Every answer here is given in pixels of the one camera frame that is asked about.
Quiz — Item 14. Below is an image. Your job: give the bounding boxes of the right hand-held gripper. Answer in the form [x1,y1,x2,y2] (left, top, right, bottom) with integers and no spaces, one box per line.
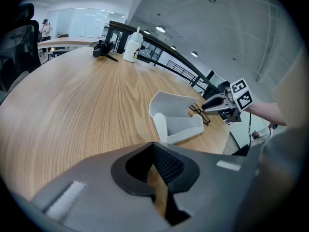
[201,78,254,123]

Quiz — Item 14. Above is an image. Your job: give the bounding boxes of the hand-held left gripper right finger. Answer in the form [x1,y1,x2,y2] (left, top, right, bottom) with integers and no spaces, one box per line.
[153,142,263,232]

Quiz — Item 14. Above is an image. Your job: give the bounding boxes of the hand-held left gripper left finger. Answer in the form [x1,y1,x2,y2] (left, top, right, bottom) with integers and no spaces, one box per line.
[30,141,173,232]

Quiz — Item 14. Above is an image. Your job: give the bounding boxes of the black eyeglasses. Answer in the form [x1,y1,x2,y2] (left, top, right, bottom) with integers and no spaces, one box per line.
[188,102,211,127]

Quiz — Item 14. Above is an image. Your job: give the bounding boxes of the white glasses case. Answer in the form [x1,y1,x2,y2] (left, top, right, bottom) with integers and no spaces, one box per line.
[148,90,205,145]

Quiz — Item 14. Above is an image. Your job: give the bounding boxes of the person's right forearm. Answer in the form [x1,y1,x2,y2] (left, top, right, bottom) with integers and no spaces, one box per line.
[245,101,288,127]

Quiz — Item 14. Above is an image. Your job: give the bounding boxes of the thin black balustrade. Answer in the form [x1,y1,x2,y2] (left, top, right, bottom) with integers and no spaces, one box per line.
[166,59,198,87]

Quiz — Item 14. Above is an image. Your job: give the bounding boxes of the person's light shirt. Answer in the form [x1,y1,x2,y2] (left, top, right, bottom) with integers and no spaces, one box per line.
[272,53,309,129]

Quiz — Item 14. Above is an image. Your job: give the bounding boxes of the white penguin print bottle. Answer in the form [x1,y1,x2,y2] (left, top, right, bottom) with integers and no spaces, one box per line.
[122,26,144,63]

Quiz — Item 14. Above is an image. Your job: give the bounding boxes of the black metal railing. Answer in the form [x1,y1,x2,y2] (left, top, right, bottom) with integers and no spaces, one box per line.
[108,20,214,99]

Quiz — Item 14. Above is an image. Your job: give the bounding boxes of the black clamp tool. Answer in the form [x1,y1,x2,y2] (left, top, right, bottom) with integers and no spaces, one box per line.
[92,39,119,63]

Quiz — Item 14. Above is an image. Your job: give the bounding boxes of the wooden table white legs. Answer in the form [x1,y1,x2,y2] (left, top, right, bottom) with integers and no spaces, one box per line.
[37,36,103,58]

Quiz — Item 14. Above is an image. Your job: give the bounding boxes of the black mesh office chair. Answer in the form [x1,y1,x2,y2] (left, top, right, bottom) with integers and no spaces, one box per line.
[0,3,42,99]

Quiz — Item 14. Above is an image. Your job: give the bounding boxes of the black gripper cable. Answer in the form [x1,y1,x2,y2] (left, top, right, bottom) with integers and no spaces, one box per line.
[248,112,253,147]

